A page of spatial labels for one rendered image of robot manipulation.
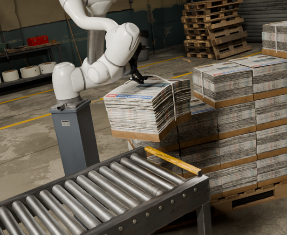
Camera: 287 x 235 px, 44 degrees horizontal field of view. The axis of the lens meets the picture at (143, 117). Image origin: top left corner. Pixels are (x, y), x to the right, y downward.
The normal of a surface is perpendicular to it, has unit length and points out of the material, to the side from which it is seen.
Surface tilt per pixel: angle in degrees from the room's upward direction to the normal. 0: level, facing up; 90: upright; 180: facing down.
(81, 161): 90
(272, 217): 0
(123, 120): 97
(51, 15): 90
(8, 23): 90
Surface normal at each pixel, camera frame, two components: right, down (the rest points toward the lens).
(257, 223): -0.13, -0.94
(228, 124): 0.26, 0.28
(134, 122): -0.52, 0.44
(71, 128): -0.32, 0.34
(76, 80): 0.47, 0.18
